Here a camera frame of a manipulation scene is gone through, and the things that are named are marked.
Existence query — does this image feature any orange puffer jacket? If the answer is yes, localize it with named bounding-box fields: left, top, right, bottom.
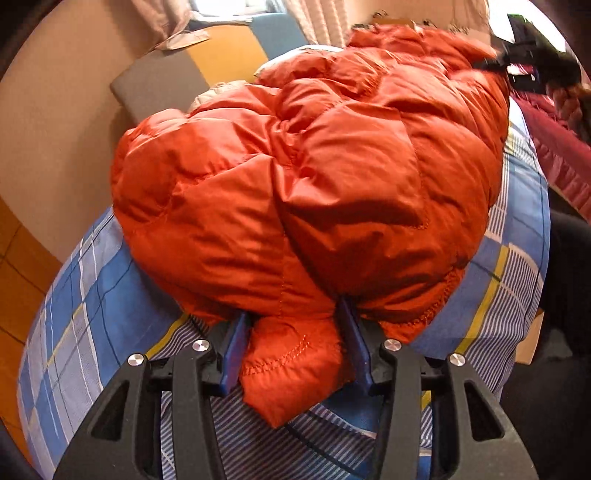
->
left=111, top=23, right=513, bottom=428

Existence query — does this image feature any red ruffled bedspread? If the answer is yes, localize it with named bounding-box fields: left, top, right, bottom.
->
left=510, top=90, right=591, bottom=217

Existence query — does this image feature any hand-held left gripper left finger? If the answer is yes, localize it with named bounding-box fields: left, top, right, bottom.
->
left=53, top=311, right=252, bottom=480

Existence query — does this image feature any grey yellow blue headboard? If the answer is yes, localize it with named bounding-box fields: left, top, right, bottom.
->
left=110, top=16, right=310, bottom=125

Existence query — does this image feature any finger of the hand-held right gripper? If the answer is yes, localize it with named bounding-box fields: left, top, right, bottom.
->
left=471, top=50, right=509, bottom=73

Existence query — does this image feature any patterned beige curtain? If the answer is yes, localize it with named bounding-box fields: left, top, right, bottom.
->
left=283, top=0, right=356, bottom=47
left=131, top=0, right=218, bottom=51

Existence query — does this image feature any person's right hand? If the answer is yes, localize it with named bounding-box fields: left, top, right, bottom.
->
left=547, top=80, right=590, bottom=134

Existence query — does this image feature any person's leg in black trousers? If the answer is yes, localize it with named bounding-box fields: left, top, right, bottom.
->
left=499, top=210, right=591, bottom=480

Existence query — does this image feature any white printed pillow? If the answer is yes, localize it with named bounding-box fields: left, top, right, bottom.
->
left=253, top=44, right=342, bottom=79

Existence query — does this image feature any window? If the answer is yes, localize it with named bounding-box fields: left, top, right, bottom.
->
left=191, top=0, right=287, bottom=21

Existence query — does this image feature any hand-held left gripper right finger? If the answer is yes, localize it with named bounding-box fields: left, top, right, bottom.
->
left=336, top=295, right=541, bottom=480

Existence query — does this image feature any beige quilted pillow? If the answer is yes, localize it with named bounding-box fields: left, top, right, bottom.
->
left=187, top=80, right=250, bottom=114

